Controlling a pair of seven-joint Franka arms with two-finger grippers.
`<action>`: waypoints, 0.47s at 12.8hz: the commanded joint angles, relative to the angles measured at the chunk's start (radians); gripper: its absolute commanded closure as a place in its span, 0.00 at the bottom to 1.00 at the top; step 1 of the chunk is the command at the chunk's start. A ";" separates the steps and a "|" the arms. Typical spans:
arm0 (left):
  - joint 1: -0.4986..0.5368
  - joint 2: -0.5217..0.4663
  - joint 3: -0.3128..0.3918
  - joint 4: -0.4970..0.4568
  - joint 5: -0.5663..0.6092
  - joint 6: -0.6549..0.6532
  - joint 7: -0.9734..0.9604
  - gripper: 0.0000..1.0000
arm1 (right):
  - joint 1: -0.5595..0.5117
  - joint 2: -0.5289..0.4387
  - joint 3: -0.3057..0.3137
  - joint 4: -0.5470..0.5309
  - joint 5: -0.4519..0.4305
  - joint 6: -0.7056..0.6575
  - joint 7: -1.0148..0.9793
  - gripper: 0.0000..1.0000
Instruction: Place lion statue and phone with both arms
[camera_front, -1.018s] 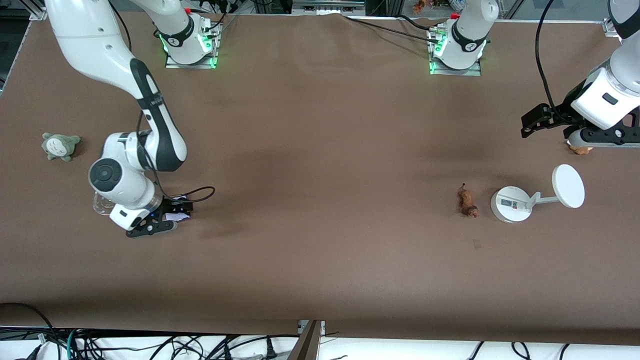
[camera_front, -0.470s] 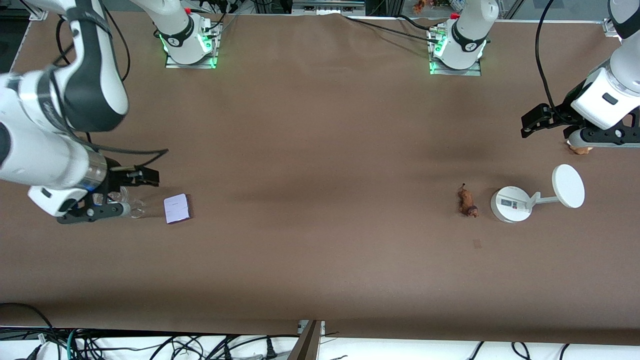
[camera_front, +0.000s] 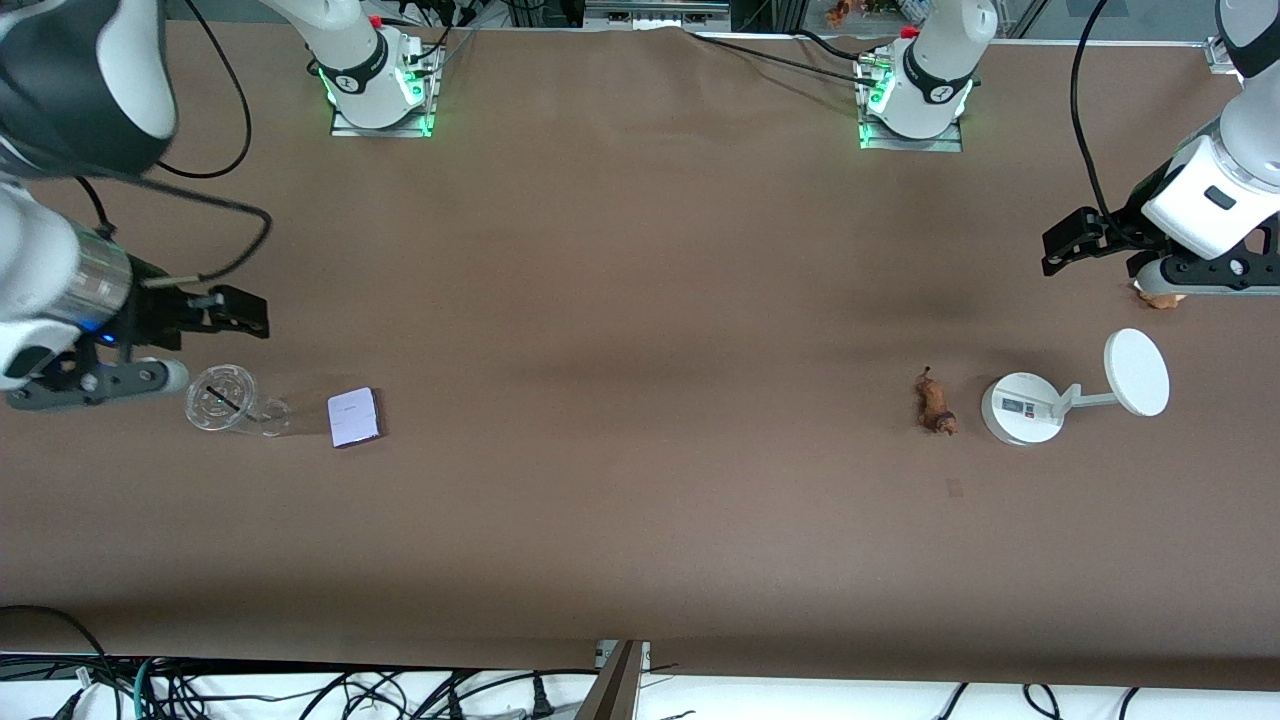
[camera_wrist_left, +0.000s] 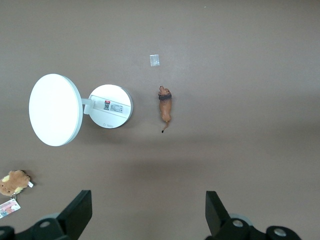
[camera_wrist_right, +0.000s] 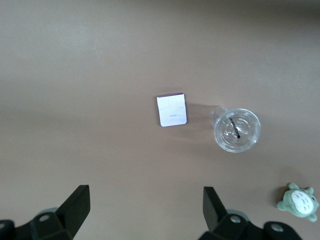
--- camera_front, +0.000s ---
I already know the white desk lamp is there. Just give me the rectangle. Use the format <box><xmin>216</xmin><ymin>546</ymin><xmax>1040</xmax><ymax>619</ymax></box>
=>
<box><xmin>980</xmin><ymin>328</ymin><xmax>1171</xmax><ymax>447</ymax></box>

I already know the lilac folding phone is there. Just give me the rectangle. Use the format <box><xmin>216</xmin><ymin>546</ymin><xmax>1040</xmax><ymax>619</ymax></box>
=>
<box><xmin>327</xmin><ymin>387</ymin><xmax>384</xmax><ymax>449</ymax></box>

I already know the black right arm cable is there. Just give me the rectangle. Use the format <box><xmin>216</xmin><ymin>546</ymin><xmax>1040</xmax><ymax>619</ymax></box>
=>
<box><xmin>75</xmin><ymin>0</ymin><xmax>273</xmax><ymax>281</ymax></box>

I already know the brown table cover mat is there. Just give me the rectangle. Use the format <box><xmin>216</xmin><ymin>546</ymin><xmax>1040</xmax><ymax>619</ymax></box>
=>
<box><xmin>0</xmin><ymin>20</ymin><xmax>1280</xmax><ymax>691</ymax></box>

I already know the clear plastic cup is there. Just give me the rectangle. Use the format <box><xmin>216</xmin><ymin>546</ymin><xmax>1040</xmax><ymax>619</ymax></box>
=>
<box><xmin>184</xmin><ymin>364</ymin><xmax>293</xmax><ymax>438</ymax></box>

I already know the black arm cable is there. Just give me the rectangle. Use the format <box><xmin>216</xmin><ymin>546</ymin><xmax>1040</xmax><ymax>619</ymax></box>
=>
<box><xmin>1070</xmin><ymin>0</ymin><xmax>1116</xmax><ymax>221</ymax></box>
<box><xmin>75</xmin><ymin>0</ymin><xmax>273</xmax><ymax>281</ymax></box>

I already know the brown lion statue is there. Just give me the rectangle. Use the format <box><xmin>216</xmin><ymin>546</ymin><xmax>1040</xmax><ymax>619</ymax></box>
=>
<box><xmin>913</xmin><ymin>367</ymin><xmax>959</xmax><ymax>437</ymax></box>

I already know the aluminium profile beam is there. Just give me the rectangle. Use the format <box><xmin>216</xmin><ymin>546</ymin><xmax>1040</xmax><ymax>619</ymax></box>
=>
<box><xmin>575</xmin><ymin>640</ymin><xmax>646</xmax><ymax>720</ymax></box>

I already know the long black table cable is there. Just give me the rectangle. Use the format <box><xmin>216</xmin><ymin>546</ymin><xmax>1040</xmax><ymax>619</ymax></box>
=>
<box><xmin>685</xmin><ymin>30</ymin><xmax>886</xmax><ymax>89</ymax></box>

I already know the black looped cable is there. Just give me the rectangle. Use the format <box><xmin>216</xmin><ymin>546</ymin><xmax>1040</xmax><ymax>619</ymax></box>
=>
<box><xmin>0</xmin><ymin>605</ymin><xmax>106</xmax><ymax>691</ymax></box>

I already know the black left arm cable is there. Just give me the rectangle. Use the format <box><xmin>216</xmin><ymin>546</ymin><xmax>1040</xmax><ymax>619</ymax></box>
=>
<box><xmin>1070</xmin><ymin>0</ymin><xmax>1116</xmax><ymax>221</ymax></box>

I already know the short black table cable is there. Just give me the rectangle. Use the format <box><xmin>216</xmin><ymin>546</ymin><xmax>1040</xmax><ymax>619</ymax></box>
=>
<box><xmin>795</xmin><ymin>28</ymin><xmax>876</xmax><ymax>61</ymax></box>

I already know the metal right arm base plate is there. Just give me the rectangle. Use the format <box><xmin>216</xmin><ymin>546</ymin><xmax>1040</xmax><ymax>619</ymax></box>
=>
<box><xmin>330</xmin><ymin>45</ymin><xmax>436</xmax><ymax>139</ymax></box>

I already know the grey metal device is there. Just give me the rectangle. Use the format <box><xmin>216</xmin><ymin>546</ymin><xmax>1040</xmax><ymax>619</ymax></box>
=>
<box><xmin>585</xmin><ymin>0</ymin><xmax>731</xmax><ymax>31</ymax></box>

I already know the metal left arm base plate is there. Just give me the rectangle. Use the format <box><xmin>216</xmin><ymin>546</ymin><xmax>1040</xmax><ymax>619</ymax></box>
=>
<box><xmin>858</xmin><ymin>55</ymin><xmax>963</xmax><ymax>153</ymax></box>

